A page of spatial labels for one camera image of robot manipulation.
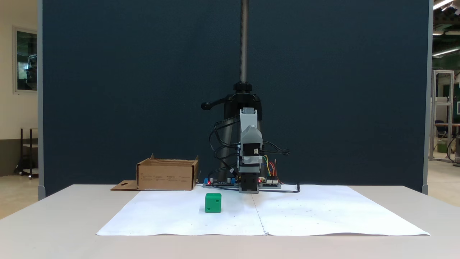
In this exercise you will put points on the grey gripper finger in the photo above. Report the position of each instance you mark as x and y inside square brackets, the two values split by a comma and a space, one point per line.
[249, 169]

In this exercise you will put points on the green die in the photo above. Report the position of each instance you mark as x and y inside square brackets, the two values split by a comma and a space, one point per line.
[213, 203]

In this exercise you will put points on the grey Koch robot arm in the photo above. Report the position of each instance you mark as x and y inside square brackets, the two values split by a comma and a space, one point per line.
[248, 117]

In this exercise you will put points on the circuit board with white connectors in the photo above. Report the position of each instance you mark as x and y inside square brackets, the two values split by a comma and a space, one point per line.
[271, 184]

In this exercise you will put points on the circuit board with blue terminals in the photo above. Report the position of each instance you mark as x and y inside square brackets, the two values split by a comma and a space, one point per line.
[219, 183]

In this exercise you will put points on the white paper sheet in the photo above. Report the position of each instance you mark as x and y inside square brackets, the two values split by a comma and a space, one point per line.
[305, 212]

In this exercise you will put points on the brown cardboard box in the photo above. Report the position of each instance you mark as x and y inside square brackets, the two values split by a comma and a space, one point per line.
[165, 176]

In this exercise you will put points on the black tripod with silver column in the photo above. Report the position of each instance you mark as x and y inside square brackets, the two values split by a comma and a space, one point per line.
[244, 36]

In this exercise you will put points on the dark blue partition panel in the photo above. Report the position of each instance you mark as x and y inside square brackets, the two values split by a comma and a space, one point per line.
[107, 90]

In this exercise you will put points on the ceiling strip light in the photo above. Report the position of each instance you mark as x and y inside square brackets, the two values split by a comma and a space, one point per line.
[445, 52]
[441, 4]

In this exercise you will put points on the dark metal cart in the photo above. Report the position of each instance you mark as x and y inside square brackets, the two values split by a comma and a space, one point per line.
[22, 151]

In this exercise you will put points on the aluminium profile frame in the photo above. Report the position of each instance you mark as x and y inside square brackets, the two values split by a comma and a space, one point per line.
[432, 115]

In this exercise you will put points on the framed wall window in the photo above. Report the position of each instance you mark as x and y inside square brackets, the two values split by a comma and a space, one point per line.
[26, 61]

